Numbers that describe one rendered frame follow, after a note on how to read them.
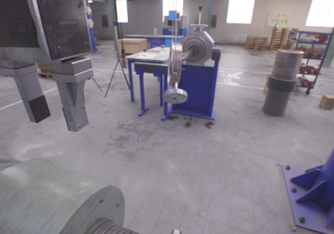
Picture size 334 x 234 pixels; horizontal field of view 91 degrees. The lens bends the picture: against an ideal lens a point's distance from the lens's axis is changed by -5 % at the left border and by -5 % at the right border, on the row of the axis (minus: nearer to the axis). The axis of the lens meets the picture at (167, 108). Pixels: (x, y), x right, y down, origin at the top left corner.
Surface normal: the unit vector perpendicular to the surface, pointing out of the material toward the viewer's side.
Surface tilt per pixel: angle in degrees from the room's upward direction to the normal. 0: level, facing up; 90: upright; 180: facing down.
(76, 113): 90
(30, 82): 90
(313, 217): 0
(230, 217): 0
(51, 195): 7
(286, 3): 90
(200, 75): 90
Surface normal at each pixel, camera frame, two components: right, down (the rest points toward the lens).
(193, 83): -0.34, 0.42
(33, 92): 0.95, 0.14
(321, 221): 0.00, -0.89
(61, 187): 0.16, -0.97
